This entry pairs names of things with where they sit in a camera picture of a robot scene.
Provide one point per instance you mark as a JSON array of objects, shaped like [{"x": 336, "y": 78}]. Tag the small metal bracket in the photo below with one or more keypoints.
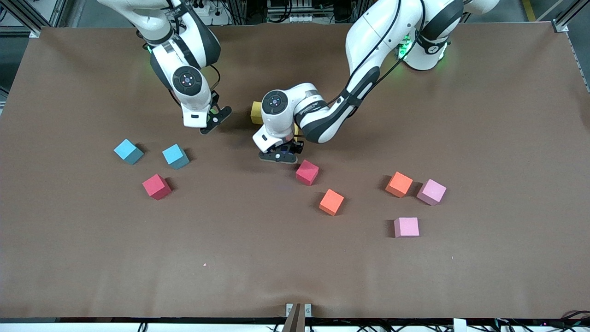
[{"x": 289, "y": 309}]

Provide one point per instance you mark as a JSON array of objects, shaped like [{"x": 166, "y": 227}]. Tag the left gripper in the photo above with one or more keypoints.
[{"x": 296, "y": 147}]

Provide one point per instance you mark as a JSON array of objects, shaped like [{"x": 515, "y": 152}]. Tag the grey equipment rack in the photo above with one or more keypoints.
[{"x": 295, "y": 11}]

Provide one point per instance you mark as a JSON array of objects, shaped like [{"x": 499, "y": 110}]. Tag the red foam cube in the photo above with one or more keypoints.
[
  {"x": 156, "y": 186},
  {"x": 307, "y": 172}
]

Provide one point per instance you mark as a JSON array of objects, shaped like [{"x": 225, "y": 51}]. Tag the green foam cube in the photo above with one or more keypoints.
[{"x": 214, "y": 115}]

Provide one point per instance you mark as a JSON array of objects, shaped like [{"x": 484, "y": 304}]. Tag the aluminium frame strut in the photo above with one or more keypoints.
[
  {"x": 27, "y": 18},
  {"x": 571, "y": 11}
]

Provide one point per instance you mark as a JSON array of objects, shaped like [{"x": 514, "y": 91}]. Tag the orange foam cube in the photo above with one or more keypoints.
[
  {"x": 399, "y": 184},
  {"x": 331, "y": 202}
]

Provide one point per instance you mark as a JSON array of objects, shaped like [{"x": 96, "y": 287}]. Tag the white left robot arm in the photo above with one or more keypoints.
[{"x": 275, "y": 102}]

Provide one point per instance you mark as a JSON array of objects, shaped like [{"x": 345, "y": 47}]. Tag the aluminium table edge rail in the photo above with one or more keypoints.
[{"x": 578, "y": 60}]

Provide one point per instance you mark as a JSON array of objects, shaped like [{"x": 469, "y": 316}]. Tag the pink foam cube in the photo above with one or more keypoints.
[
  {"x": 431, "y": 192},
  {"x": 406, "y": 227}
]

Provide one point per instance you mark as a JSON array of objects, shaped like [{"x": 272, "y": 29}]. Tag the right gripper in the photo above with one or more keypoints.
[{"x": 215, "y": 96}]

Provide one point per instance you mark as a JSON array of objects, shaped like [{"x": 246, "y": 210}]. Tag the yellow foam cube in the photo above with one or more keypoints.
[
  {"x": 298, "y": 130},
  {"x": 256, "y": 113}
]

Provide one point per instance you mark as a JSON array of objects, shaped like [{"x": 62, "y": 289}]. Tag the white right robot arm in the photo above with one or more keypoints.
[{"x": 186, "y": 80}]

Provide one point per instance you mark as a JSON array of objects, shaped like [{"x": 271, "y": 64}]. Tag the light blue foam cube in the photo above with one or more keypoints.
[
  {"x": 175, "y": 156},
  {"x": 128, "y": 151}
]

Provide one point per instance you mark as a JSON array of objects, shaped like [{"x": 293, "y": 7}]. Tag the purple foam cube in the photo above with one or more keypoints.
[{"x": 286, "y": 148}]

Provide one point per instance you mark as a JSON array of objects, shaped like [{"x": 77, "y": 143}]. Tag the brown table cover sheet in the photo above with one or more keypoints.
[{"x": 295, "y": 258}]

